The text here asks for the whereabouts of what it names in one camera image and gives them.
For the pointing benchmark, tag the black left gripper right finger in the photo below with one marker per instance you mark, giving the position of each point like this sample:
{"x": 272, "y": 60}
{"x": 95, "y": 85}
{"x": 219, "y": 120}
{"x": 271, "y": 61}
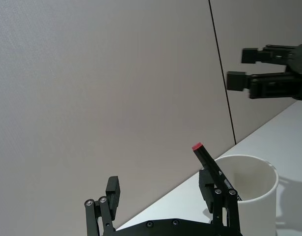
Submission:
{"x": 227, "y": 211}

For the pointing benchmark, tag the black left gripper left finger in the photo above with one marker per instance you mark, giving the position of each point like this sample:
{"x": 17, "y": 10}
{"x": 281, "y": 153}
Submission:
{"x": 112, "y": 196}

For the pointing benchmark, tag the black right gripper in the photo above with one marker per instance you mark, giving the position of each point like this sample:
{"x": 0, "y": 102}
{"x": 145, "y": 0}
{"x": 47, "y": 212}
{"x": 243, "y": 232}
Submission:
{"x": 300, "y": 61}

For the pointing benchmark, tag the white paper cup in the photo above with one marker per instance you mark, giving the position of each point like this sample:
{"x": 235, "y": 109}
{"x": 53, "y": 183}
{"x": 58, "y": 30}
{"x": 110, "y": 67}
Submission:
{"x": 258, "y": 186}

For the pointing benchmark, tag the black marker with red cap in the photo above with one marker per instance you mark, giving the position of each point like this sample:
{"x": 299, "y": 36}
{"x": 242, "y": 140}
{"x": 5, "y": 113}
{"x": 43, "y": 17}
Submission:
{"x": 206, "y": 157}

